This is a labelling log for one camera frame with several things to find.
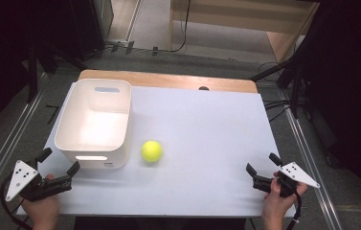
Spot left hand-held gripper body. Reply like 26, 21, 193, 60
5, 159, 73, 203

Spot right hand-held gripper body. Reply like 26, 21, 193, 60
252, 161, 322, 198

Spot person's left hand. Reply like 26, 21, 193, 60
19, 172, 61, 230

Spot person's right hand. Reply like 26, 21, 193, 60
261, 172, 308, 230

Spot white plastic bin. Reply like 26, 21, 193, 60
54, 78, 133, 171

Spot white table cover sheet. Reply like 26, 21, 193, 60
16, 81, 297, 219

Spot yellow tennis ball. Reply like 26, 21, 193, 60
141, 140, 164, 164

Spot black metal stand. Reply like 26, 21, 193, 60
249, 0, 329, 120
24, 37, 90, 104

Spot dark cabinet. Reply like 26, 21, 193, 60
50, 0, 115, 60

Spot light wooden partition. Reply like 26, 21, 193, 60
168, 0, 321, 65

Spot metal floor rail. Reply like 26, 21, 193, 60
277, 89, 344, 230
0, 73, 49, 219

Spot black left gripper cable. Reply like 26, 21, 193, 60
0, 173, 34, 230

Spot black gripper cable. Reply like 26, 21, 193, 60
284, 191, 303, 230
0, 173, 34, 230

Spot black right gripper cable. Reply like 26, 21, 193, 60
284, 191, 303, 230

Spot black floor cables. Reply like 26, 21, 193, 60
258, 61, 299, 123

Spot thin black hanging cable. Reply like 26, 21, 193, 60
168, 0, 192, 54

